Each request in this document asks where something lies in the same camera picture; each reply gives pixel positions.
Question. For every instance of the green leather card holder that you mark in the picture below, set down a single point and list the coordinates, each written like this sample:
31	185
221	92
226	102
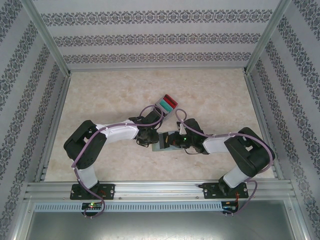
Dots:
162	140

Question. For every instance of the clear acrylic card box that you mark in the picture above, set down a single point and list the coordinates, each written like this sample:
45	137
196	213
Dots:
173	113

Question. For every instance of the black credit card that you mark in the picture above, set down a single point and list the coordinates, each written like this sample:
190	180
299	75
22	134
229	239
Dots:
160	107

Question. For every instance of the red credit card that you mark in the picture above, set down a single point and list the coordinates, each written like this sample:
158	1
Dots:
171	101

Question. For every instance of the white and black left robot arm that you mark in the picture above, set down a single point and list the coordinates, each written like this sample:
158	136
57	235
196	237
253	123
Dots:
120	132

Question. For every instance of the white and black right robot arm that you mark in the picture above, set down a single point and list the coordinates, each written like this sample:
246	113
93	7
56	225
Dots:
215	145

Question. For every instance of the small circuit board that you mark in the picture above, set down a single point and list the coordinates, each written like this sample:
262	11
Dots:
92	205
230	206

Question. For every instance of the grey metal panel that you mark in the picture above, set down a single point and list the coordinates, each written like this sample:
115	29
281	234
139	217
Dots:
160	227

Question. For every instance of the aluminium mounting rail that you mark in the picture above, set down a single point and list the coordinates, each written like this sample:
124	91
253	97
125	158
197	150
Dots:
160	190

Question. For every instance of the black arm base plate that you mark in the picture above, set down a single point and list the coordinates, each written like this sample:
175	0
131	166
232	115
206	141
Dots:
210	191
110	191

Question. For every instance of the aluminium cross rail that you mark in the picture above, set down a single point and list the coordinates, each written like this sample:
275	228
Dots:
157	68

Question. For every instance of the aluminium side rail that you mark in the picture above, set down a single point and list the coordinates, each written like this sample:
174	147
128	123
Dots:
262	125

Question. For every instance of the aluminium frame post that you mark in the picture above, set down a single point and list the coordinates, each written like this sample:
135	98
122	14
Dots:
267	37
48	40

